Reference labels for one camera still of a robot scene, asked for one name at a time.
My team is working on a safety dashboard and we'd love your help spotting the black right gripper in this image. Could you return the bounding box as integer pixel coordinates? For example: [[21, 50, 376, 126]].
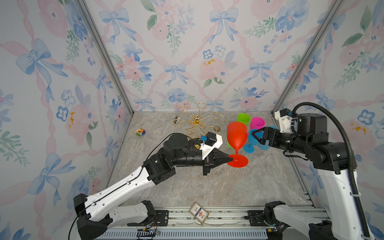
[[252, 127, 310, 156]]

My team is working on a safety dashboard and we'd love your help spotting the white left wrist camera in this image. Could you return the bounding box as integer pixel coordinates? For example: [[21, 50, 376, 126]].
[[200, 132, 223, 160]]

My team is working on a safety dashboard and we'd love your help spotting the left corner aluminium post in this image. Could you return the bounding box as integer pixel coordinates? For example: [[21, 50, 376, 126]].
[[74, 0, 134, 117]]

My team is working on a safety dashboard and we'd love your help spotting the blue back wine glass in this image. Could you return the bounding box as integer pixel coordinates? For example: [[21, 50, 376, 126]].
[[243, 129, 264, 154]]

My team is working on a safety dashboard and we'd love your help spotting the corner aluminium post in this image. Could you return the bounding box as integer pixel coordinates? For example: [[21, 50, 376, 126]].
[[74, 0, 134, 117], [271, 0, 345, 115]]

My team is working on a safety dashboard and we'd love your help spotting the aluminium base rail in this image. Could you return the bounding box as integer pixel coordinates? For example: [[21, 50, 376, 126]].
[[76, 201, 293, 240]]

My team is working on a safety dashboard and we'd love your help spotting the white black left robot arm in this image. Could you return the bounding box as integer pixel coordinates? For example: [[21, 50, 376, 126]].
[[74, 132, 233, 240]]

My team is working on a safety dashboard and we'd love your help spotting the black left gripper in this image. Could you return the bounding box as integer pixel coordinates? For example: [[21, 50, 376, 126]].
[[170, 150, 231, 177]]

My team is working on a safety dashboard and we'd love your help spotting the magenta wine glass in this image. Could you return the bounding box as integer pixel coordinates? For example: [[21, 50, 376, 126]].
[[250, 117, 266, 130]]

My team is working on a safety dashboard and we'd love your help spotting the light blue front wine glass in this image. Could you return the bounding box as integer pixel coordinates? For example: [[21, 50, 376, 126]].
[[256, 126, 280, 150]]

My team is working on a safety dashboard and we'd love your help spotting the colourful small toy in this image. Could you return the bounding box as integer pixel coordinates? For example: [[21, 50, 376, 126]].
[[135, 129, 146, 136]]

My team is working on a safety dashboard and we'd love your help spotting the diamond printed card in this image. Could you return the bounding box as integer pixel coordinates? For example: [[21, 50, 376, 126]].
[[189, 202, 210, 225]]

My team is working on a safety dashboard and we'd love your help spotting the gold wire glass rack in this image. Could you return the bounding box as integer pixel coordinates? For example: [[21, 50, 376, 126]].
[[172, 103, 222, 150]]

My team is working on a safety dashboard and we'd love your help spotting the red wine glass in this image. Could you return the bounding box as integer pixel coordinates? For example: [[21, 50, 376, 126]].
[[227, 122, 249, 168]]

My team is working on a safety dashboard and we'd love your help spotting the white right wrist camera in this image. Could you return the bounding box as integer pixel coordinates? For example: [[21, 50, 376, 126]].
[[273, 109, 295, 134]]

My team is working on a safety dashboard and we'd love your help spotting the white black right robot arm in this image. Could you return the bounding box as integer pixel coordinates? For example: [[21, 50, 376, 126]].
[[256, 113, 375, 240]]

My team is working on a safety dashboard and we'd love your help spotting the right corner aluminium post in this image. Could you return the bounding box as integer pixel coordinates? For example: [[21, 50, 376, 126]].
[[271, 0, 345, 115]]

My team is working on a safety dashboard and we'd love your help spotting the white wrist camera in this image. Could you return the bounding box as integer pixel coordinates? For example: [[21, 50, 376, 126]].
[[273, 109, 295, 134], [200, 132, 223, 160]]

